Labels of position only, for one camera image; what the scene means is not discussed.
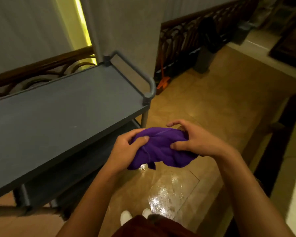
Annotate person's right hand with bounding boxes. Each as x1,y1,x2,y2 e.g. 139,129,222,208
166,119,238,158

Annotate person's left hand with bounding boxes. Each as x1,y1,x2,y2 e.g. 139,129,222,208
106,128,150,176

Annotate purple cloth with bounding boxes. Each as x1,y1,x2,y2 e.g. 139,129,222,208
127,127,199,171

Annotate person's left forearm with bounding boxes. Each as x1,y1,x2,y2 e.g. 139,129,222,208
55,164,126,237

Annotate person's right forearm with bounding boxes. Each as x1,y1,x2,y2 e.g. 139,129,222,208
213,148,296,237

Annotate orange dustpan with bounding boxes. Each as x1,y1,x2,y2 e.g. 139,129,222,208
156,66,171,96

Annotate person's white left shoe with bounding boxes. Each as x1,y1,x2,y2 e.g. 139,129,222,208
120,210,133,226

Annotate grey metal shelf cart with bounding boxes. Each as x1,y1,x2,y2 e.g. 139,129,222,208
0,50,156,215

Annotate person's dark red shorts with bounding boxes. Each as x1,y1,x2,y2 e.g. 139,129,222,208
112,214,200,237

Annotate grey trash bin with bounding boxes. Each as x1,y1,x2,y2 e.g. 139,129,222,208
193,46,216,74

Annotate dark wooden railing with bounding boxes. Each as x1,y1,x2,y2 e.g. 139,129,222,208
154,0,262,82
0,46,97,96

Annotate black bag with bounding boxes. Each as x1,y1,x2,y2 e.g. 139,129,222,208
198,17,225,54

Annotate grey curtain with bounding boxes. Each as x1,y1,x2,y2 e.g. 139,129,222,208
0,0,247,79

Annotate dark wooden furniture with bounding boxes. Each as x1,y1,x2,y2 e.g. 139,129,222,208
269,17,296,72

